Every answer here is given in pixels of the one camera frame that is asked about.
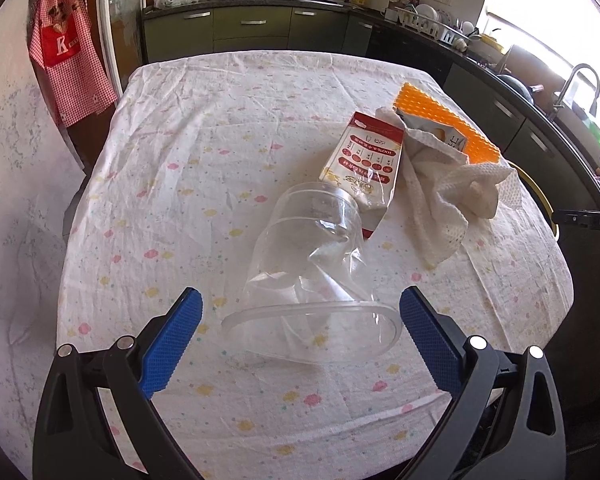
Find orange plastic tray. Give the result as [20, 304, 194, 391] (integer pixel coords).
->
[392, 82, 504, 166]

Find white dish rack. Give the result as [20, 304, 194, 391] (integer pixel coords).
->
[397, 4, 469, 44]

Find wooden cutting board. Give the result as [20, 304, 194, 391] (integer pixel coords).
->
[500, 44, 549, 86]

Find dark frying pan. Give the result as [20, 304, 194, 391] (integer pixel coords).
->
[497, 74, 542, 104]

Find white and orange packet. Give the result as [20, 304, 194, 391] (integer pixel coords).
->
[405, 112, 469, 154]

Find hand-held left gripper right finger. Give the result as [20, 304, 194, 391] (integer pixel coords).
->
[399, 286, 567, 480]

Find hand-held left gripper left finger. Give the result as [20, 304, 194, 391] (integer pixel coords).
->
[32, 286, 204, 480]

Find red and white carton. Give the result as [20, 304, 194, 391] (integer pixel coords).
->
[319, 111, 407, 239]

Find sliding glass door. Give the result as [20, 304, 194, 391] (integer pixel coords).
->
[97, 0, 147, 107]

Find window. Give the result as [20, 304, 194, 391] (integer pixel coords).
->
[482, 0, 600, 136]

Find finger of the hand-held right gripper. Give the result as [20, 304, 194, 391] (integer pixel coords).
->
[552, 209, 600, 235]

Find green sponge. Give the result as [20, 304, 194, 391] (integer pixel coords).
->
[582, 110, 600, 144]

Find green lower cabinets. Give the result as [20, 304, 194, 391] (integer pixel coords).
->
[442, 62, 600, 212]
[141, 2, 374, 66]

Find black built-in appliance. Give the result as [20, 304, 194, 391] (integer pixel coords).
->
[367, 25, 454, 87]

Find white woven cloth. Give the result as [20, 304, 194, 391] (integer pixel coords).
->
[372, 105, 524, 266]

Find black bin with yellow rim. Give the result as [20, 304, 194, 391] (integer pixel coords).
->
[510, 162, 562, 244]

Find red checked apron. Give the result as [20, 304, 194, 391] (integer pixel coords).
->
[28, 0, 119, 129]

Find clear plastic cup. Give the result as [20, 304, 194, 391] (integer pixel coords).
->
[221, 182, 403, 364]

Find tall steel faucet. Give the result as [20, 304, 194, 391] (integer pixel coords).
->
[552, 63, 600, 122]

